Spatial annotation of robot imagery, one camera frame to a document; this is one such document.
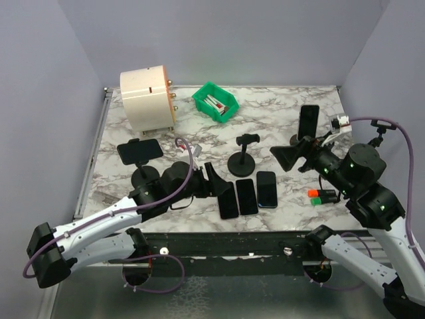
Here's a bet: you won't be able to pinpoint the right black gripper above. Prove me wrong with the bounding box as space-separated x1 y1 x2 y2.
270 130 354 195

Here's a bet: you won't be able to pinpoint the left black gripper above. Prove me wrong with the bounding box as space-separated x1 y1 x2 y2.
169 163 230 205

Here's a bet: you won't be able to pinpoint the purple phone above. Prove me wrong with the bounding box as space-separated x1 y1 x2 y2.
218 183 239 220

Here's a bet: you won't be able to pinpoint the black round base phone stand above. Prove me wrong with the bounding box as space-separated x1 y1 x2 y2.
227 134 260 177

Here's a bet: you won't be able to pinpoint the silver phone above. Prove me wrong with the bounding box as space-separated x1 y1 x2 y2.
236 179 258 216

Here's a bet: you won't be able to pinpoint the black phone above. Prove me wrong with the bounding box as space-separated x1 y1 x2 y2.
256 171 278 209

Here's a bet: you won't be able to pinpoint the dark phone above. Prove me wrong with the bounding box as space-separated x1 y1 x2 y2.
297 104 319 140

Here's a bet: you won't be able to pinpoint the black tripod phone stand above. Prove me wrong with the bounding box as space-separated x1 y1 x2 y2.
368 120 397 148

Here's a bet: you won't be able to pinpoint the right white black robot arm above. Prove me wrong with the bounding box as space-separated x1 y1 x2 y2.
270 137 424 318

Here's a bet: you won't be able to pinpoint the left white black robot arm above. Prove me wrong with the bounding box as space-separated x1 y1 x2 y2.
23 161 230 288

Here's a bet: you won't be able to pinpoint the left black phone stand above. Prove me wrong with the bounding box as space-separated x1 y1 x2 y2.
131 161 160 188

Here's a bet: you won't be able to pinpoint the phone on left stand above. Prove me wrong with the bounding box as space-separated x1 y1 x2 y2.
117 139 163 165

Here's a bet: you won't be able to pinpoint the orange cap marker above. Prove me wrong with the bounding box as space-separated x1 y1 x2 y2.
307 189 337 197

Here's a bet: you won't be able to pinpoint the green cap marker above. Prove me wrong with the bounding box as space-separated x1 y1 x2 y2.
310 196 339 206

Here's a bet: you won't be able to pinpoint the white markers in bin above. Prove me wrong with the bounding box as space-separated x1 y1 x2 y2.
203 94 229 116

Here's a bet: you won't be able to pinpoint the green plastic bin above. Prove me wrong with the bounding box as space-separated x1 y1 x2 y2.
192 82 239 124

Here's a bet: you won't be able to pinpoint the cream cylindrical drum device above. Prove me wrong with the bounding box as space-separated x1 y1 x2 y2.
120 65 176 133

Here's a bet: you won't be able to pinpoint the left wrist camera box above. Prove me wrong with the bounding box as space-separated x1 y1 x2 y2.
191 144 203 159

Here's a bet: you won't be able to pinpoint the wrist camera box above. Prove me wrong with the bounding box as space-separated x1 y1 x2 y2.
191 144 203 159
322 114 352 146

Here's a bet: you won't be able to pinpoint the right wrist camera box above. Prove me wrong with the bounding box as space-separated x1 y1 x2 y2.
322 114 352 146

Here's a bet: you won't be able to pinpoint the black front mounting rail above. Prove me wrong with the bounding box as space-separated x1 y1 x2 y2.
125 228 324 277

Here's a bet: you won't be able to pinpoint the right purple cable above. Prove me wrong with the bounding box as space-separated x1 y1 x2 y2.
303 116 425 293

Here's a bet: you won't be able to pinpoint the purple cable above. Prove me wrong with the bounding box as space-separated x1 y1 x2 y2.
303 116 425 293
21 138 195 295

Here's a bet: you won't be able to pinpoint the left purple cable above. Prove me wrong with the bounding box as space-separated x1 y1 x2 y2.
21 138 195 295

